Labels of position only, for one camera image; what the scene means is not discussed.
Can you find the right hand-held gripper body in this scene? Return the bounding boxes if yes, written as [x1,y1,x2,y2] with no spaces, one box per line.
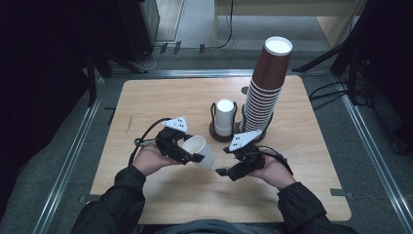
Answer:
[228,129,267,179]

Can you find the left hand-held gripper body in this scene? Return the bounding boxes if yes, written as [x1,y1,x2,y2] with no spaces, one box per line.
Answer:
[155,116,189,164]

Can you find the single white paper cup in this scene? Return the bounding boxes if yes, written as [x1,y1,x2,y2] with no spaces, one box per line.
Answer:
[180,135,216,171]

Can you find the dark wooden wire cup holder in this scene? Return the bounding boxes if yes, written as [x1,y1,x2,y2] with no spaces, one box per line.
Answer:
[208,101,275,144]

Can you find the stack of white paper cups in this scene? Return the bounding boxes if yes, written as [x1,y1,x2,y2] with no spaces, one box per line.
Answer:
[214,98,238,137]

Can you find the stack of brown paper cups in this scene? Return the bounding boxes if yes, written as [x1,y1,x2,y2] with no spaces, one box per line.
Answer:
[242,35,294,136]

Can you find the person's left hand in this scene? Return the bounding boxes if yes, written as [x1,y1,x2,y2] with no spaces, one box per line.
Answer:
[131,142,181,177]

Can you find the person's right hand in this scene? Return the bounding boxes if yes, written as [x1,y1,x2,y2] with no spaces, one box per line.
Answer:
[247,155,298,191]

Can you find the person's grey torso clothing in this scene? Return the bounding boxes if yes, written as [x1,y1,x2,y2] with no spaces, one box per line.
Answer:
[155,218,279,234]

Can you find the black stand leg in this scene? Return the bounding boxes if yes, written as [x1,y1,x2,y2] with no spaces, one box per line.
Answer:
[85,53,99,107]

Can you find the grey tape strip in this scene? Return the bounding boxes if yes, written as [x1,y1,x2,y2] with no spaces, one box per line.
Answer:
[329,187,356,201]

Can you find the black cabinet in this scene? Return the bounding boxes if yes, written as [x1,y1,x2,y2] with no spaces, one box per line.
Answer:
[94,0,161,64]

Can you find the black tripod stand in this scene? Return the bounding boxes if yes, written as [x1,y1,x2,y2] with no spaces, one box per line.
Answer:
[291,0,413,105]

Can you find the light wooden furniture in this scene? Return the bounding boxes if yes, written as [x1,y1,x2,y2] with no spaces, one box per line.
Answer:
[213,0,369,50]

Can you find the left hand-held gripper black cable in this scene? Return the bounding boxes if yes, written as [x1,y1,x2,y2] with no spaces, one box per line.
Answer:
[128,117,172,166]

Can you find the hand-held gripper black cable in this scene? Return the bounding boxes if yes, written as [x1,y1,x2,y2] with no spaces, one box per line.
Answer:
[128,117,172,166]
[257,145,294,176]

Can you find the right hand-held gripper black cable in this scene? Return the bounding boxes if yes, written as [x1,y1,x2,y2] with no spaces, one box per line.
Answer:
[257,145,294,176]

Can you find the short metal floor rail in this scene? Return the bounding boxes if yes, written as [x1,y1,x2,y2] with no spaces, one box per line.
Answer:
[108,68,332,79]

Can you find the white floor cable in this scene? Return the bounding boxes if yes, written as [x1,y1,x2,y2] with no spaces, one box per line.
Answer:
[134,45,164,73]

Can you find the black floor cables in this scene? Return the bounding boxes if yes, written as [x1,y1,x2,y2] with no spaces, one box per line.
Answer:
[308,80,359,111]

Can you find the long metal floor rail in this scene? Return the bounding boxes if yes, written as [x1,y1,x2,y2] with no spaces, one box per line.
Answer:
[339,92,413,234]
[30,77,106,234]

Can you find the hanging black cable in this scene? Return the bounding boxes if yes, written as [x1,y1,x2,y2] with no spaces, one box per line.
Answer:
[215,0,236,51]

